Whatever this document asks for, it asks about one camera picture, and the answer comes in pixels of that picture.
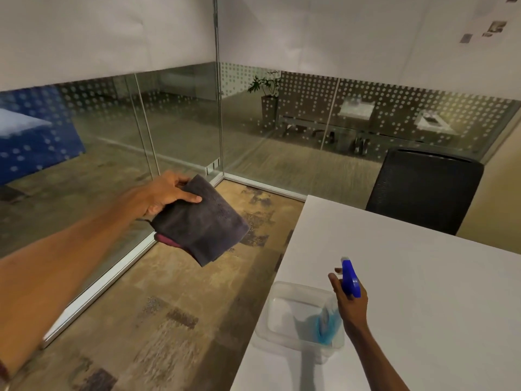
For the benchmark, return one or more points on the person's right hand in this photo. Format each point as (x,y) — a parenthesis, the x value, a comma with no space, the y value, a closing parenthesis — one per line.
(351,306)

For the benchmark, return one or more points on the person's left hand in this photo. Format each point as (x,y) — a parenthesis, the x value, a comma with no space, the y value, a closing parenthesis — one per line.
(158,193)

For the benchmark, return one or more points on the person's right thumb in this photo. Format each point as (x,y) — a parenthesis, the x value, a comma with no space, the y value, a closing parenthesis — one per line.
(336,285)

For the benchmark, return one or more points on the person's left thumb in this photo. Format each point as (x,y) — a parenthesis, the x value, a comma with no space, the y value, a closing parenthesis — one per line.
(188,197)

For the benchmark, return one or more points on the blue spray bottle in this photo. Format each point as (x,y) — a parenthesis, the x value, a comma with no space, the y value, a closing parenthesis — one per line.
(344,297)

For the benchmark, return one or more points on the dark grey cleaning cloth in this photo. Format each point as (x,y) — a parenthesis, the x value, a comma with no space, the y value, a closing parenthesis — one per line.
(201,223)

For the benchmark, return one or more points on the person's left forearm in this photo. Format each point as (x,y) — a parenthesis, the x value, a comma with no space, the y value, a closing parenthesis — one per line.
(65,264)

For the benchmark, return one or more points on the person's right forearm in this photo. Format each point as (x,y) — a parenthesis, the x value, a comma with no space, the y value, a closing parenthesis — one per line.
(376,360)

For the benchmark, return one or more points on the clear plastic container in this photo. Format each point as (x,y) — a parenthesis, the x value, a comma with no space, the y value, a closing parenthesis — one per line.
(294,321)

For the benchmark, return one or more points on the white table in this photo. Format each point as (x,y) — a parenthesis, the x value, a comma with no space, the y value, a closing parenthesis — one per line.
(415,305)

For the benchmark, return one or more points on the glass partition with dot pattern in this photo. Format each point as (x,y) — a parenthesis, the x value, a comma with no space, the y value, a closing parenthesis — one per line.
(97,158)
(366,113)

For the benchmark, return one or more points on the black mesh office chair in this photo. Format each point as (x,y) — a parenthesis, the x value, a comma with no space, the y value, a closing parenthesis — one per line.
(425,191)

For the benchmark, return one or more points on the green potted plant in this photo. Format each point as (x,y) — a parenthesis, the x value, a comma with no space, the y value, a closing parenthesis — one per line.
(266,89)

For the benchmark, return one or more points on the grey desk behind glass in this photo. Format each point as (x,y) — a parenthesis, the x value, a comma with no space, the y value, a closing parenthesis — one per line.
(325,128)

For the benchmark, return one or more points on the blue panel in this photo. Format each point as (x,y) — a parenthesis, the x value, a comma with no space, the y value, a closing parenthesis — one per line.
(32,134)

